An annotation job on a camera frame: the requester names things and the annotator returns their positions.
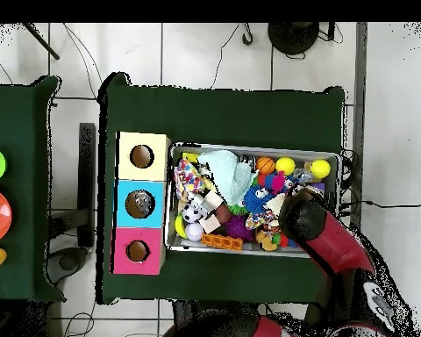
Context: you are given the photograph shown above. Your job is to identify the mint muslin cloth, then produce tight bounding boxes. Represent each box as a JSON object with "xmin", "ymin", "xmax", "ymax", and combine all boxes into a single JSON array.
[{"xmin": 196, "ymin": 149, "xmax": 257, "ymax": 206}]

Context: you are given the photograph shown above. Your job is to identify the clear blue-print plastic packet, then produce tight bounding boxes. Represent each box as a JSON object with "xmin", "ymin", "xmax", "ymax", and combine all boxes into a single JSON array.
[{"xmin": 132, "ymin": 191, "xmax": 153, "ymax": 216}]

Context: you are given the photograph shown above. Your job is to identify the wooden three-hole box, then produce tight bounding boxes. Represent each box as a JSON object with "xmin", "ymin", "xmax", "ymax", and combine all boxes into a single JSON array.
[{"xmin": 110, "ymin": 131, "xmax": 172, "ymax": 276}]

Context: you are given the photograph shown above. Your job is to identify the silver mesh bin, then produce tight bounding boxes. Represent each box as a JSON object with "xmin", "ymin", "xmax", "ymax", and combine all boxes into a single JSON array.
[{"xmin": 164, "ymin": 141, "xmax": 343, "ymax": 260}]

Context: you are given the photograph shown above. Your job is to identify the polka dot crumpled wrapper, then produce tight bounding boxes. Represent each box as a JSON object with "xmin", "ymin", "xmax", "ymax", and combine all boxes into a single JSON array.
[{"xmin": 173, "ymin": 157, "xmax": 206, "ymax": 194}]

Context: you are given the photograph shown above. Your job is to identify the black white soccer ball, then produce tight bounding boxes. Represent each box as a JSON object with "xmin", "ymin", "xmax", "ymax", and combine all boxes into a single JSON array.
[{"xmin": 181, "ymin": 203, "xmax": 208, "ymax": 224}]

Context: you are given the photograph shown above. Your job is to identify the blue spiky toy with eyes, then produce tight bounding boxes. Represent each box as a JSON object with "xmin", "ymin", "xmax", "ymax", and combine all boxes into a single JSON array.
[{"xmin": 242, "ymin": 185, "xmax": 275, "ymax": 214}]

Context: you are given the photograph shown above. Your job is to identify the white baseball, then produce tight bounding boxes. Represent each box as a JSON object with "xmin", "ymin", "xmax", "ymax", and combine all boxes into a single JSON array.
[{"xmin": 185, "ymin": 221, "xmax": 204, "ymax": 242}]

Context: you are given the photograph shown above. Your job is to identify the purple spiky ball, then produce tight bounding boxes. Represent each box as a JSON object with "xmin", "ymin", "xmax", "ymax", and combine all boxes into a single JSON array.
[{"xmin": 225, "ymin": 214, "xmax": 254, "ymax": 243}]

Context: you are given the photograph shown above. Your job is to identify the orange plastic tray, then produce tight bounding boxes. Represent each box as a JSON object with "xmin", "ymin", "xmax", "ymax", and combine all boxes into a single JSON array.
[{"xmin": 201, "ymin": 233, "xmax": 244, "ymax": 252}]

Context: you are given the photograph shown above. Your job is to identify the small basketball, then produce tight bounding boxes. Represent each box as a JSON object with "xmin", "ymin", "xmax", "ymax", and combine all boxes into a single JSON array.
[{"xmin": 255, "ymin": 156, "xmax": 276, "ymax": 176}]

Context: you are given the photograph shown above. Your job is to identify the dark green tablecloth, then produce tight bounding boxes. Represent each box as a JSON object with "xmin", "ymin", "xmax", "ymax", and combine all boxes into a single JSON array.
[{"xmin": 96, "ymin": 71, "xmax": 346, "ymax": 305}]

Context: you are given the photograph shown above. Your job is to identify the brown plush toy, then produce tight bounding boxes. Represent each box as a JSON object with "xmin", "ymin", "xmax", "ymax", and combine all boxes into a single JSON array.
[{"xmin": 255, "ymin": 229, "xmax": 278, "ymax": 252}]

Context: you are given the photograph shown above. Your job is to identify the yellow ball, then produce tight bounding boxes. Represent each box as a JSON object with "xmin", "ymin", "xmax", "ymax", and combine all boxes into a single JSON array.
[
  {"xmin": 275, "ymin": 156, "xmax": 296, "ymax": 176},
  {"xmin": 309, "ymin": 158, "xmax": 332, "ymax": 179}
]

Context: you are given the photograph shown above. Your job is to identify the black floor bar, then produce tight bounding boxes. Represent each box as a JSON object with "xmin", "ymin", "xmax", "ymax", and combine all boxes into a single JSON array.
[{"xmin": 77, "ymin": 122, "xmax": 96, "ymax": 247}]

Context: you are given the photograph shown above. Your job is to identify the grey rounded floor base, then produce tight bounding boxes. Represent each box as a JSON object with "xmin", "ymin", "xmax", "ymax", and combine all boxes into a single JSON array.
[{"xmin": 43, "ymin": 246, "xmax": 89, "ymax": 286}]

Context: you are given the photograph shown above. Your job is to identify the black round lamp base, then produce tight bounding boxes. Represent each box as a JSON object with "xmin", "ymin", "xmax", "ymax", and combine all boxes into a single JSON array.
[{"xmin": 267, "ymin": 22, "xmax": 320, "ymax": 56}]

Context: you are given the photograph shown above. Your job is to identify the dark green cloth side table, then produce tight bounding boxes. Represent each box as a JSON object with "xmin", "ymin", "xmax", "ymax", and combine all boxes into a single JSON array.
[{"xmin": 0, "ymin": 75, "xmax": 66, "ymax": 305}]

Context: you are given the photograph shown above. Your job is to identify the black rod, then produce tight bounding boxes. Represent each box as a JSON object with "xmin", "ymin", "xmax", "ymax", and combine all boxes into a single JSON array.
[{"xmin": 21, "ymin": 22, "xmax": 61, "ymax": 61}]

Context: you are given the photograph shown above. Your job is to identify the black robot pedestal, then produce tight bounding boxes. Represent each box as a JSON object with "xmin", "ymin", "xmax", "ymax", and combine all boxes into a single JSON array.
[{"xmin": 173, "ymin": 299, "xmax": 264, "ymax": 331}]

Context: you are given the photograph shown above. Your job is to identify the black power cable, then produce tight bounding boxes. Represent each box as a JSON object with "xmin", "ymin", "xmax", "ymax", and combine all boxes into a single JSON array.
[{"xmin": 339, "ymin": 199, "xmax": 421, "ymax": 210}]

